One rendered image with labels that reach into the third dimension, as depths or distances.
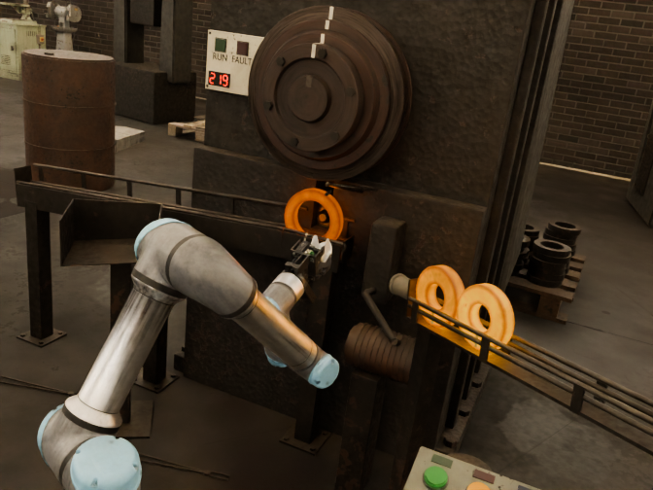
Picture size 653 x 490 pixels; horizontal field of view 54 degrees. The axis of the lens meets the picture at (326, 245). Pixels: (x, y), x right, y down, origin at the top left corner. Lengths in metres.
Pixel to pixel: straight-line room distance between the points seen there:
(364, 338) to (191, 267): 0.72
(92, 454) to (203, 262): 0.39
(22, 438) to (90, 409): 0.94
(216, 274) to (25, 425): 1.27
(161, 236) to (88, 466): 0.42
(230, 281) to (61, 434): 0.44
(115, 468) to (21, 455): 0.97
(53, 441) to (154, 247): 0.41
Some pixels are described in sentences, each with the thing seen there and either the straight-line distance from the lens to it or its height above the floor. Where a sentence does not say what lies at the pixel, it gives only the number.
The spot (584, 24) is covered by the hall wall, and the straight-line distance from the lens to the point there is 7.75.
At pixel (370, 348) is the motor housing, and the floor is 0.50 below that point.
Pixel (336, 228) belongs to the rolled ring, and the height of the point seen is 0.74.
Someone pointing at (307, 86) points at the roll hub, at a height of 1.15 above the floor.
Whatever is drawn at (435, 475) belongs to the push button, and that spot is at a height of 0.61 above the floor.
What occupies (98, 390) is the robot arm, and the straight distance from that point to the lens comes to 1.31.
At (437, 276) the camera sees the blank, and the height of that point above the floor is 0.76.
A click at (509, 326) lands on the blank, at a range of 1.47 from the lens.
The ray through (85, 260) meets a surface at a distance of 1.95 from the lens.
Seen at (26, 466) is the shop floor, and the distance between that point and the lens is 2.15.
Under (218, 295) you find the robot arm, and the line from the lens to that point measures 1.17.
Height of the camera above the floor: 1.33
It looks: 20 degrees down
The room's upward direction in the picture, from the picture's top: 7 degrees clockwise
